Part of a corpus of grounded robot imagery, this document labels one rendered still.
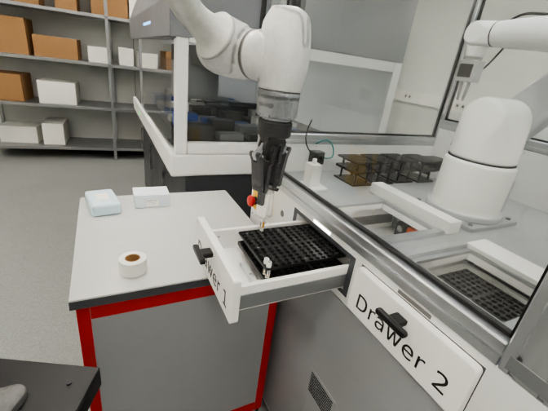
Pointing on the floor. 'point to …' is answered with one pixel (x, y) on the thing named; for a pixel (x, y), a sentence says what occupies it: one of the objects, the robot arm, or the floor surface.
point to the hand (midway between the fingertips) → (264, 203)
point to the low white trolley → (165, 311)
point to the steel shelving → (81, 99)
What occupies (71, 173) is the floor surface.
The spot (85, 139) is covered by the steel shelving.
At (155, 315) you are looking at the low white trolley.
